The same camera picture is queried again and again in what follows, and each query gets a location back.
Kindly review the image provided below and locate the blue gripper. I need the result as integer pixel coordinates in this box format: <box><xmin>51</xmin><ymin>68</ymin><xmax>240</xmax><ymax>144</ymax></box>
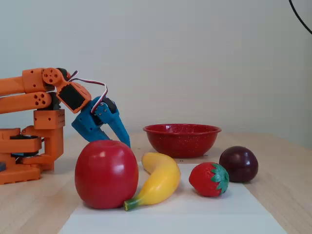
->
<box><xmin>71</xmin><ymin>96</ymin><xmax>131</xmax><ymax>149</ymax></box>

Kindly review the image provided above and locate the red toy apple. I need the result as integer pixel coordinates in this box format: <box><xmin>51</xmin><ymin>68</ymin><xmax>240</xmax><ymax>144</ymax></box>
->
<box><xmin>74</xmin><ymin>140</ymin><xmax>139</xmax><ymax>210</ymax></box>

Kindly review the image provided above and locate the yellow toy banana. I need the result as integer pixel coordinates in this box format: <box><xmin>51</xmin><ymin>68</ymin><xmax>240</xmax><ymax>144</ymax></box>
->
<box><xmin>123</xmin><ymin>152</ymin><xmax>181</xmax><ymax>212</ymax></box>

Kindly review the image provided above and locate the orange robot base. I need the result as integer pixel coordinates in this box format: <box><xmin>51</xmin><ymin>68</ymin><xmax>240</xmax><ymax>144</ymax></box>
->
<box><xmin>0</xmin><ymin>109</ymin><xmax>66</xmax><ymax>185</ymax></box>

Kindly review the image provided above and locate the red speckled enamel bowl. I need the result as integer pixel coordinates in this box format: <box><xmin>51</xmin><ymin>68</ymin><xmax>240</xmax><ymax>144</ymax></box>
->
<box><xmin>142</xmin><ymin>123</ymin><xmax>222</xmax><ymax>158</ymax></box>

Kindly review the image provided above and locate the white paper sheet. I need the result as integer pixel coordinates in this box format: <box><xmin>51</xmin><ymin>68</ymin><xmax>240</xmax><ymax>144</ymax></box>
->
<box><xmin>58</xmin><ymin>162</ymin><xmax>288</xmax><ymax>234</ymax></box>

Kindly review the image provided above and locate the red toy strawberry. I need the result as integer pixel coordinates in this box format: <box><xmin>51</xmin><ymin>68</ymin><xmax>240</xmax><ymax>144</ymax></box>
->
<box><xmin>188</xmin><ymin>162</ymin><xmax>230</xmax><ymax>197</ymax></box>

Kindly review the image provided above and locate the dark purple toy plum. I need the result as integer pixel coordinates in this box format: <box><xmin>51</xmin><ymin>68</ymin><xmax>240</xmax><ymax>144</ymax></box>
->
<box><xmin>218</xmin><ymin>145</ymin><xmax>259</xmax><ymax>183</ymax></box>

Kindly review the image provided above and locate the white red black servo cable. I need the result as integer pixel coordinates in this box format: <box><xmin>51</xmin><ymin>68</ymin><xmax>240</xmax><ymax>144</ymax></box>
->
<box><xmin>67</xmin><ymin>70</ymin><xmax>109</xmax><ymax>114</ymax></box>

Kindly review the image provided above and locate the thin black cable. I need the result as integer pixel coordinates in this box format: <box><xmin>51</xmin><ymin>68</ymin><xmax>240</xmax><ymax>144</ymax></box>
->
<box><xmin>288</xmin><ymin>0</ymin><xmax>312</xmax><ymax>35</ymax></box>

